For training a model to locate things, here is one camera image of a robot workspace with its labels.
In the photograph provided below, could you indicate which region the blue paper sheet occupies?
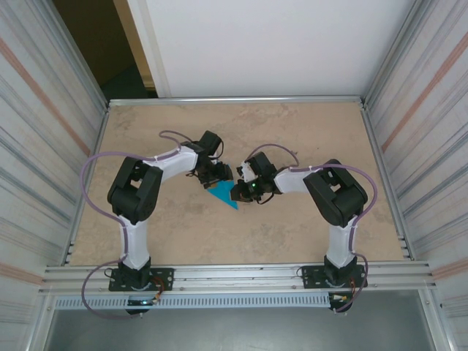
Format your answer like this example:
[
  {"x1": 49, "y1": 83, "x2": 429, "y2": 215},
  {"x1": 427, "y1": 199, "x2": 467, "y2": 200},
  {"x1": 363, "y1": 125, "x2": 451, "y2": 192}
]
[{"x1": 205, "y1": 180, "x2": 241, "y2": 212}]

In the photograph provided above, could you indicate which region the brown wooden door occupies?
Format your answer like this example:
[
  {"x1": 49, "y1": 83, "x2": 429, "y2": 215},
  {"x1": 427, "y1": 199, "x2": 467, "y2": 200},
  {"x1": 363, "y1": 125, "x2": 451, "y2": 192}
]
[{"x1": 53, "y1": 0, "x2": 138, "y2": 87}]

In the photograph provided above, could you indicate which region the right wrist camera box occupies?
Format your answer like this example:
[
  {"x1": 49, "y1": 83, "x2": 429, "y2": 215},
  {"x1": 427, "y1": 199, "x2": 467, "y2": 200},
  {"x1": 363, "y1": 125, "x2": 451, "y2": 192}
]
[{"x1": 236, "y1": 162, "x2": 257, "y2": 184}]

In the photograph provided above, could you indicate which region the aluminium rear frame bar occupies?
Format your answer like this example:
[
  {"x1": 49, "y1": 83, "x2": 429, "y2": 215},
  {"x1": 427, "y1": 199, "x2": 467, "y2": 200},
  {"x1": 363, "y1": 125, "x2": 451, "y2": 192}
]
[{"x1": 107, "y1": 95, "x2": 368, "y2": 108}]

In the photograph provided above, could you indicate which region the aluminium mounting rail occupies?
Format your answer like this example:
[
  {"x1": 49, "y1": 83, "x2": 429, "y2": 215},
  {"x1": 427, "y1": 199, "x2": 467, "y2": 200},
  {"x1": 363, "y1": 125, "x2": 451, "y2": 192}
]
[{"x1": 38, "y1": 260, "x2": 438, "y2": 295}]

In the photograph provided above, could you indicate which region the grey slotted cable duct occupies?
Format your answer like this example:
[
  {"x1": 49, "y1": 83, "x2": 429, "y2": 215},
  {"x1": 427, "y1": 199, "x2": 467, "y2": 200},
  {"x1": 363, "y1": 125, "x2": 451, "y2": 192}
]
[{"x1": 53, "y1": 294, "x2": 332, "y2": 311}]

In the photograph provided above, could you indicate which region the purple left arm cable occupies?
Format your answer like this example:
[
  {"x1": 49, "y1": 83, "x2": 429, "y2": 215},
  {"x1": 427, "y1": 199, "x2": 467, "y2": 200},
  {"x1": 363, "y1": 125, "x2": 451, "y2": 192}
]
[{"x1": 80, "y1": 130, "x2": 195, "y2": 321}]

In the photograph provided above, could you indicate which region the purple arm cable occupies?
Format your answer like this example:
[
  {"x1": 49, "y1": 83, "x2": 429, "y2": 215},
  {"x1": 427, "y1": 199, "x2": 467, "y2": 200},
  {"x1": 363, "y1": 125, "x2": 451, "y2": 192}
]
[
  {"x1": 80, "y1": 130, "x2": 195, "y2": 321},
  {"x1": 244, "y1": 143, "x2": 377, "y2": 314}
]

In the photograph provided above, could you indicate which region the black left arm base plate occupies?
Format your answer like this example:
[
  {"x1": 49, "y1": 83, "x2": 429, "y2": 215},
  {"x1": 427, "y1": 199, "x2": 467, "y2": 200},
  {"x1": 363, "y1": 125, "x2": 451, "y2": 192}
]
[{"x1": 108, "y1": 267, "x2": 175, "y2": 293}]

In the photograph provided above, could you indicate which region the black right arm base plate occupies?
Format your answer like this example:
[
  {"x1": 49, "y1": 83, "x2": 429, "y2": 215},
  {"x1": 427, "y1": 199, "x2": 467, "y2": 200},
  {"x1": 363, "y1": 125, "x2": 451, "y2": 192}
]
[{"x1": 301, "y1": 265, "x2": 368, "y2": 290}]

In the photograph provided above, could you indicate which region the red wire bundle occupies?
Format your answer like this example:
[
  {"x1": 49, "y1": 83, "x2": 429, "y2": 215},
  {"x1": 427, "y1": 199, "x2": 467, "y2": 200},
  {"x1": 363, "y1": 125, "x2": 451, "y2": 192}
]
[
  {"x1": 150, "y1": 277, "x2": 166, "y2": 304},
  {"x1": 328, "y1": 279, "x2": 358, "y2": 305}
]

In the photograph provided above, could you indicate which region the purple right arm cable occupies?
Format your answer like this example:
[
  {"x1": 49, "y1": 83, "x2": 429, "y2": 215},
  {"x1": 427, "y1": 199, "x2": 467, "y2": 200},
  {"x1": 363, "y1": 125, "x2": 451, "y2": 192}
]
[{"x1": 244, "y1": 143, "x2": 377, "y2": 314}]

